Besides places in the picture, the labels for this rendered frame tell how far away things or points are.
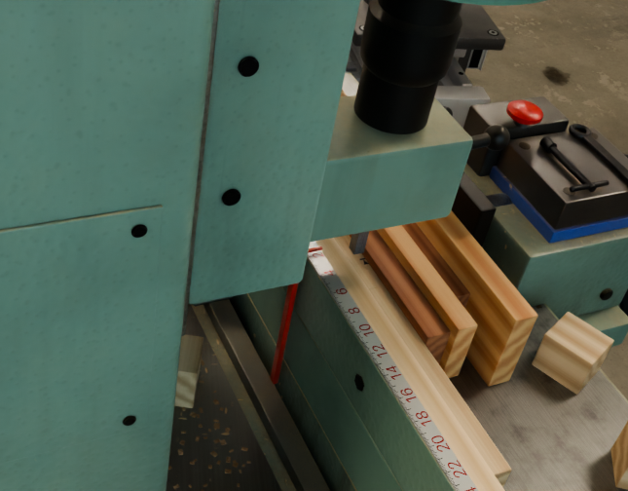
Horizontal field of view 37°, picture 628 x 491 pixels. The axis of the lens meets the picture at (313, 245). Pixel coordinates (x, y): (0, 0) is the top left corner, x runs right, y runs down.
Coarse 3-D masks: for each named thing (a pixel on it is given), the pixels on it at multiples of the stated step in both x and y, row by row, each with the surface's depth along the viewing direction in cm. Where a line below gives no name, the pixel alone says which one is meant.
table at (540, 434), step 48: (288, 336) 75; (624, 336) 84; (336, 384) 69; (480, 384) 70; (528, 384) 71; (336, 432) 70; (528, 432) 68; (576, 432) 68; (384, 480) 64; (528, 480) 64; (576, 480) 65
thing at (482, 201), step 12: (468, 180) 74; (468, 192) 72; (480, 192) 73; (456, 204) 74; (468, 204) 72; (480, 204) 72; (492, 204) 72; (504, 204) 78; (468, 216) 72; (480, 216) 71; (492, 216) 72; (468, 228) 73; (480, 228) 72; (480, 240) 73
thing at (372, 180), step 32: (352, 96) 66; (352, 128) 63; (448, 128) 65; (352, 160) 61; (384, 160) 62; (416, 160) 63; (448, 160) 64; (320, 192) 61; (352, 192) 62; (384, 192) 64; (416, 192) 65; (448, 192) 67; (320, 224) 63; (352, 224) 65; (384, 224) 66
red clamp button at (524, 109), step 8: (512, 104) 78; (520, 104) 78; (528, 104) 78; (512, 112) 77; (520, 112) 77; (528, 112) 77; (536, 112) 77; (520, 120) 77; (528, 120) 77; (536, 120) 77
